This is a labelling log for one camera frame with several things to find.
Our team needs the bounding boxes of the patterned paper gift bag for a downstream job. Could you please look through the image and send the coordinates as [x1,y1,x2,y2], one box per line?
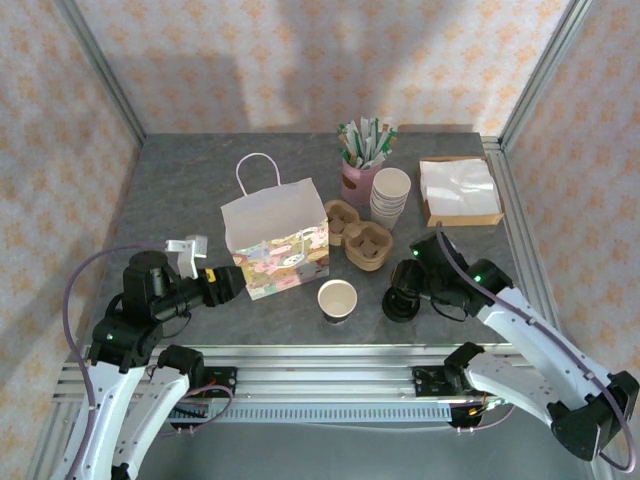
[220,152,331,302]

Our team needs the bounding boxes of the black sleeved coffee cup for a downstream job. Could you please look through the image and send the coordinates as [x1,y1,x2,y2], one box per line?
[317,278,359,325]

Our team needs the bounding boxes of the brown cardboard cup carrier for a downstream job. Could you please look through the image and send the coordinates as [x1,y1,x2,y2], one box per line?
[323,199,362,247]
[343,221,395,274]

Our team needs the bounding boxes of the brown cardboard napkin box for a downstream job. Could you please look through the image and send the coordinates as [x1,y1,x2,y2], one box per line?
[418,155,505,229]

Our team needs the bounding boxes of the beige paper cup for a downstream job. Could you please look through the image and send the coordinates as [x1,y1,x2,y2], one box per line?
[370,208,402,233]
[370,195,405,217]
[370,202,404,224]
[371,187,407,211]

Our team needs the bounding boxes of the white paper napkins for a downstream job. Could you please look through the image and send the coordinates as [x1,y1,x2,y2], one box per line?
[418,158,503,217]

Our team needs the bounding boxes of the stack of white paper cups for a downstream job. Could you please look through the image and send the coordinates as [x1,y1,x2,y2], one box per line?
[373,167,413,204]

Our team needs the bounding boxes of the pink stick holder cup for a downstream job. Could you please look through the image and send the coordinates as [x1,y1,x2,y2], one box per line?
[341,157,386,205]

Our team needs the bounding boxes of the white green sugar stick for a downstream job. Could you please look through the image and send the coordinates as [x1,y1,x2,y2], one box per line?
[375,122,400,164]
[349,117,371,164]
[336,122,359,164]
[363,116,382,164]

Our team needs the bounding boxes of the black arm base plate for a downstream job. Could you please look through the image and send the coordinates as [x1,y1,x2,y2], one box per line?
[412,367,449,399]
[204,367,239,401]

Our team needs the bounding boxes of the aluminium side rail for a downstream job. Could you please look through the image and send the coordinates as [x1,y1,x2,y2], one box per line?
[482,135,569,346]

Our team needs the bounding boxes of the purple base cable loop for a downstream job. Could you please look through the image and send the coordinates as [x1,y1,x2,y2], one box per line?
[449,399,516,436]
[167,384,235,437]

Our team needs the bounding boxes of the long aluminium base rail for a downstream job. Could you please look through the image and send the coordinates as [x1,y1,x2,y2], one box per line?
[52,343,551,407]

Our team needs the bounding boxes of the grey slotted cable duct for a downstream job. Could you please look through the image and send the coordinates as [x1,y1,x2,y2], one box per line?
[169,405,454,426]

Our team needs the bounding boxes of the aluminium frame post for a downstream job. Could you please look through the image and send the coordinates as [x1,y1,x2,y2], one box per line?
[52,0,149,151]
[498,0,597,151]

